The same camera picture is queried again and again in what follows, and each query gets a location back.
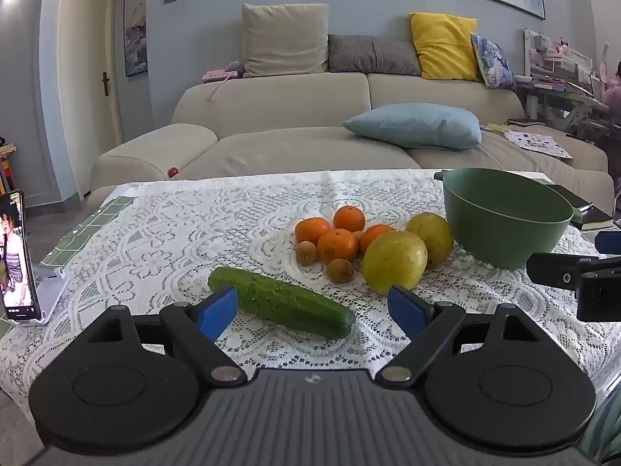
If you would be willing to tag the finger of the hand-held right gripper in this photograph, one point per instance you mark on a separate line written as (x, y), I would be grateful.
(610, 242)
(553, 269)

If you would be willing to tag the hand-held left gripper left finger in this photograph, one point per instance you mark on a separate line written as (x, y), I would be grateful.
(218, 311)

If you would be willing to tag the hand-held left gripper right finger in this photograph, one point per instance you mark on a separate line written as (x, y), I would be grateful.
(406, 308)

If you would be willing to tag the yellow-green pomelo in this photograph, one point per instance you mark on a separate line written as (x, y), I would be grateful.
(395, 262)
(435, 235)

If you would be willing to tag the green bowl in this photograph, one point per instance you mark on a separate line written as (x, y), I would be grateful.
(504, 238)

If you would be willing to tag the green cucumber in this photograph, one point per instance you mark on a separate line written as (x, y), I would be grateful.
(281, 301)

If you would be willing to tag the small brown kiwi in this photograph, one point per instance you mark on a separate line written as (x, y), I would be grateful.
(306, 253)
(340, 271)

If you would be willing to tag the orange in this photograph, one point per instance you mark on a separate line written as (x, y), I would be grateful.
(374, 234)
(349, 218)
(337, 245)
(313, 233)

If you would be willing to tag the black notebook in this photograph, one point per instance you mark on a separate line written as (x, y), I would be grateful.
(589, 218)

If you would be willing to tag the silver pen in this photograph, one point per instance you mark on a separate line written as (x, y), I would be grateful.
(583, 207)

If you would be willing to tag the white lace tablecloth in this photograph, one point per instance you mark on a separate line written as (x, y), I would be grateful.
(145, 252)

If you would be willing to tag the printed paper sheet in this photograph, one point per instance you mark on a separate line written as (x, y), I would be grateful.
(538, 143)

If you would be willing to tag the small red ball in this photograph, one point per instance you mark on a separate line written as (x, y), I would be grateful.
(172, 173)

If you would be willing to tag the dark thin book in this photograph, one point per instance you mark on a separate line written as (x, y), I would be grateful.
(526, 122)

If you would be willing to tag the yellow paper item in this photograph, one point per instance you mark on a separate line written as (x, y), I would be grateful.
(494, 128)

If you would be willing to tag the white phone stand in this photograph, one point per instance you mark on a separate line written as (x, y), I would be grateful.
(51, 296)

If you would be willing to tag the cluttered study desk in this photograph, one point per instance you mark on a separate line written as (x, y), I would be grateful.
(558, 77)

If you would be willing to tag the beige sofa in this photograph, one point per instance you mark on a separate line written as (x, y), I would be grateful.
(291, 150)

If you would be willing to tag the light blue cushion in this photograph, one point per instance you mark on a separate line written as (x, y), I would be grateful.
(417, 126)

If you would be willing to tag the smartphone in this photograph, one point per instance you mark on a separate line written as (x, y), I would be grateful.
(14, 252)

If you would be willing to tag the blue floral cushion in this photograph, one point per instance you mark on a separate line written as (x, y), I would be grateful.
(492, 60)

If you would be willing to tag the pink book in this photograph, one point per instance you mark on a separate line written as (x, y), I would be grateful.
(218, 74)

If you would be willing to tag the mauve cloth item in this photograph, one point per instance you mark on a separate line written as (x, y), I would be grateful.
(235, 67)

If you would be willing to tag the white door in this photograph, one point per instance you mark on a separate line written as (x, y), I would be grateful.
(82, 107)

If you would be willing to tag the yellow cushion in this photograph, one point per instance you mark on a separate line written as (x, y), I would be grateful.
(444, 46)

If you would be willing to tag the grey checked cushion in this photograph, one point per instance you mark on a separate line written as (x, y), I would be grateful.
(373, 56)

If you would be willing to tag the cluttered wooden shelf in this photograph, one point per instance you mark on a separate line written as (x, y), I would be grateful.
(6, 165)

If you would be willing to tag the beige cushion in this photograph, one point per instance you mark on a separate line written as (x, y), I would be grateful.
(284, 41)

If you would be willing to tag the narrow framed wall picture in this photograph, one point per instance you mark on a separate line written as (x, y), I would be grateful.
(136, 24)

